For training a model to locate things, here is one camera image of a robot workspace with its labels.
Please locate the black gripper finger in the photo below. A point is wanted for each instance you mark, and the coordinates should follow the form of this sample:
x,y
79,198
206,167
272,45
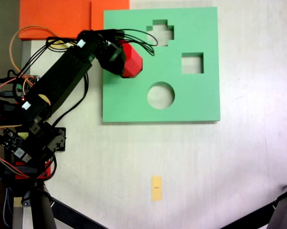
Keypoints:
x,y
115,68

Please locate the red octagonal pillar block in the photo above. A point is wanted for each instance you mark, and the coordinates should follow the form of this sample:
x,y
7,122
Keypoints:
x,y
132,62

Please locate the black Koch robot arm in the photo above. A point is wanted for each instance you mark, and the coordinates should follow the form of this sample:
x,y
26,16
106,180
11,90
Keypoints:
x,y
62,71

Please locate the small orange flat block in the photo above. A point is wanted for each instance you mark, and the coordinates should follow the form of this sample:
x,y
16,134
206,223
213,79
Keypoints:
x,y
110,16

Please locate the large orange flat block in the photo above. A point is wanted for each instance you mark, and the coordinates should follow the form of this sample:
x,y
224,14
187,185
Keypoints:
x,y
53,19

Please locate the green shape sorting board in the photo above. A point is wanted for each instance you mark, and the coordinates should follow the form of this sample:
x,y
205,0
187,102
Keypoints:
x,y
134,105

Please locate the yellow masking tape piece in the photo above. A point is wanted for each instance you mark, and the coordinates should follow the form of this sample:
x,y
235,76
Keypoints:
x,y
60,47
44,97
17,202

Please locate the green connector circuit board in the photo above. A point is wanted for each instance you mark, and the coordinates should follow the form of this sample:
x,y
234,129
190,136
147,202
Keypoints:
x,y
26,86

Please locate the red printed base clamp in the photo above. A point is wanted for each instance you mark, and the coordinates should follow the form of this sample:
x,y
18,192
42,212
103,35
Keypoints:
x,y
48,167

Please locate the black circuit board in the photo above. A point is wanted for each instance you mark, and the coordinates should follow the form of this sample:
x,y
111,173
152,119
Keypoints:
x,y
12,143

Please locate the yellow tape marker strip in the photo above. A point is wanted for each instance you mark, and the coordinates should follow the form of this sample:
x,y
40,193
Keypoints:
x,y
156,188

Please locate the thick black tripod leg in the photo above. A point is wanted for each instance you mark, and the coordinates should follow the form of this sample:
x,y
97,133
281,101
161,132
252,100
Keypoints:
x,y
38,211

